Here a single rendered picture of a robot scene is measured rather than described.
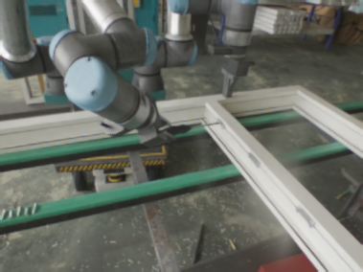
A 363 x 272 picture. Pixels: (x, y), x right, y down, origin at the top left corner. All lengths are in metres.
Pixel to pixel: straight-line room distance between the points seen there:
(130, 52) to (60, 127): 0.35
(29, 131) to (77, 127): 0.13
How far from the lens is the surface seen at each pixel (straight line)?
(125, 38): 0.61
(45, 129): 0.84
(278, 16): 4.86
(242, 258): 0.89
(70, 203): 0.66
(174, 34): 1.43
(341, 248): 0.57
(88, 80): 0.47
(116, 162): 1.58
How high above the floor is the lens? 1.34
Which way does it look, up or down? 35 degrees down
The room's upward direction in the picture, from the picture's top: 4 degrees clockwise
